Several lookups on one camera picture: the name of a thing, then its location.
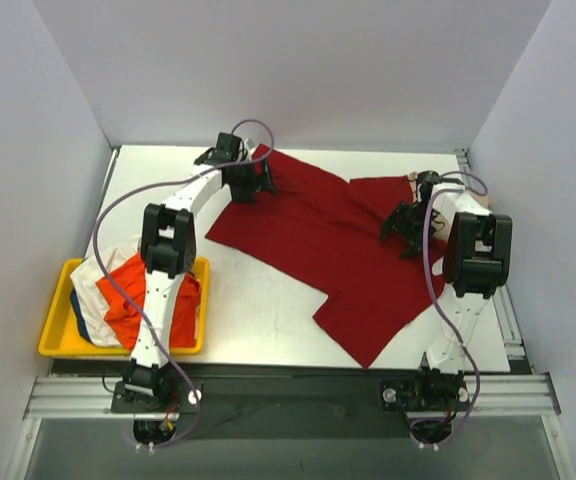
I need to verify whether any yellow plastic tray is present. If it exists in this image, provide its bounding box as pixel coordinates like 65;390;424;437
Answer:
38;257;210;357

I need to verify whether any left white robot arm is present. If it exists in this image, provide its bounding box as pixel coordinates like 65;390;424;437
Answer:
122;132;278;398

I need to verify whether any orange t shirt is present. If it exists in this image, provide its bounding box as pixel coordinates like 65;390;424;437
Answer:
97;253;202;350

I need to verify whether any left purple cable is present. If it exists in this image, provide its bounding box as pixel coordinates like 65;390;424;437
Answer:
91;118;276;449

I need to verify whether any dark red t shirt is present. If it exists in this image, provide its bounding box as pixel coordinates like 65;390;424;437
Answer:
206;151;431;368

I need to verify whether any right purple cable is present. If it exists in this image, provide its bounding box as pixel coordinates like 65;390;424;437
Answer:
410;172;489;446

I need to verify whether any folded beige t shirt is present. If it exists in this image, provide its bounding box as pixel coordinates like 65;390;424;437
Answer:
406;170;489;207

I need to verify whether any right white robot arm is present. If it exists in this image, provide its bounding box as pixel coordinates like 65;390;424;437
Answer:
378;170;513;374

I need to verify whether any white t shirt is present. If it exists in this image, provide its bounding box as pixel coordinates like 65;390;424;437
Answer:
70;236;140;348

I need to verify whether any purple cable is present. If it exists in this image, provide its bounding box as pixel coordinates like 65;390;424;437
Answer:
91;118;276;449
410;172;489;446

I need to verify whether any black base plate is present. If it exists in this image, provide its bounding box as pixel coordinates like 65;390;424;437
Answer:
110;364;474;442

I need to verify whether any navy blue t shirt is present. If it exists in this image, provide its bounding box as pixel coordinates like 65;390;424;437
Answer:
70;290;91;343

